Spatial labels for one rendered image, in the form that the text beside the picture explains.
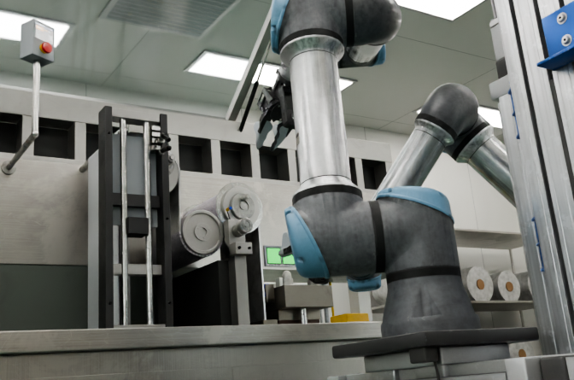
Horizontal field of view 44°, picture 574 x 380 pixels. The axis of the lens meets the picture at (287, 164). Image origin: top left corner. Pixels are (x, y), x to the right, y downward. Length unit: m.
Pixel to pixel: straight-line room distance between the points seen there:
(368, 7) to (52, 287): 1.23
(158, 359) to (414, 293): 0.64
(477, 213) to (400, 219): 5.60
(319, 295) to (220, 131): 0.71
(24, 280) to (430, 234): 1.28
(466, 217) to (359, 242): 5.51
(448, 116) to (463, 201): 5.10
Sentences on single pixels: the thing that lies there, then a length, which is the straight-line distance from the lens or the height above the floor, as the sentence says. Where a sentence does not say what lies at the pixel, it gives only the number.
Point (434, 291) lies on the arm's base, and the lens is 1.10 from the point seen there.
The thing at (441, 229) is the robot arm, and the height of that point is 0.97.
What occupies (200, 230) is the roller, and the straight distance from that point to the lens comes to 1.93.
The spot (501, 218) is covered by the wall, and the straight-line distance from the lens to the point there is 6.94.
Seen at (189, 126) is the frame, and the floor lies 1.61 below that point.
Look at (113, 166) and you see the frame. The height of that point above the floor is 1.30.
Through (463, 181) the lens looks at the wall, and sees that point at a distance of 6.69.
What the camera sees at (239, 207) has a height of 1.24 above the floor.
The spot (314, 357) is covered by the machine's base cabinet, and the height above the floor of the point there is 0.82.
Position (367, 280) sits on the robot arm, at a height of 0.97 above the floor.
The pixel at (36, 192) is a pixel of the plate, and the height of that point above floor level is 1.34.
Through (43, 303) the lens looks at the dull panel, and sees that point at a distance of 2.10.
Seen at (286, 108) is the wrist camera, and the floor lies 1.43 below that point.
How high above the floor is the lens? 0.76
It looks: 17 degrees up
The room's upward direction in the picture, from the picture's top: 5 degrees counter-clockwise
